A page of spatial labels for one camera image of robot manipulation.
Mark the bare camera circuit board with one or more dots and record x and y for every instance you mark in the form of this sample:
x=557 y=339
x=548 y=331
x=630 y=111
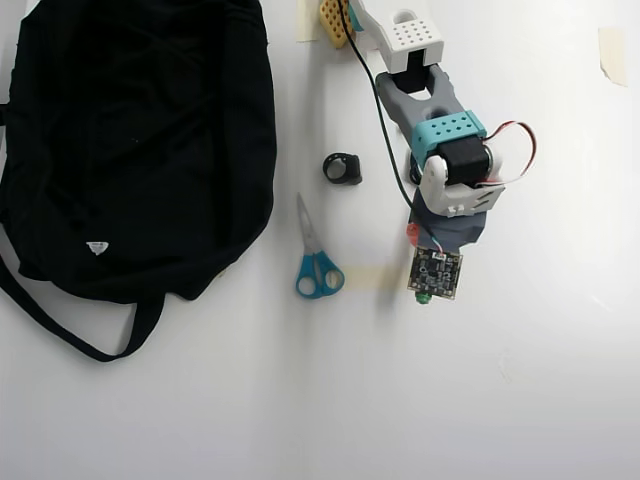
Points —
x=435 y=272

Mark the narrow beige tape strip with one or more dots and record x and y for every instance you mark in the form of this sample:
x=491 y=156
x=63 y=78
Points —
x=306 y=25

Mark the green marker with black barrel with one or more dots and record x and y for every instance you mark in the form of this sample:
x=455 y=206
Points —
x=422 y=299

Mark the black fabric bag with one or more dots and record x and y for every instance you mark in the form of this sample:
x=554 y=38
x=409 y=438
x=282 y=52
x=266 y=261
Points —
x=125 y=150

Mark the yellow perforated block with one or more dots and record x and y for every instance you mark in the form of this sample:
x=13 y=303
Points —
x=332 y=25

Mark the white teal grey robot arm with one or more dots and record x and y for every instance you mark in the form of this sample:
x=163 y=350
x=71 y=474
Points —
x=425 y=35

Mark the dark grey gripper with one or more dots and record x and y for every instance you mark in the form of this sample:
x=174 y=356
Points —
x=452 y=234

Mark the beige masking tape patch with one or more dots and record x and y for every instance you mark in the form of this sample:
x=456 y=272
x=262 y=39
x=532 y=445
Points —
x=365 y=277

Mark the torn beige tape strip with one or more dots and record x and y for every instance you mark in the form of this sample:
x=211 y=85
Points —
x=612 y=55

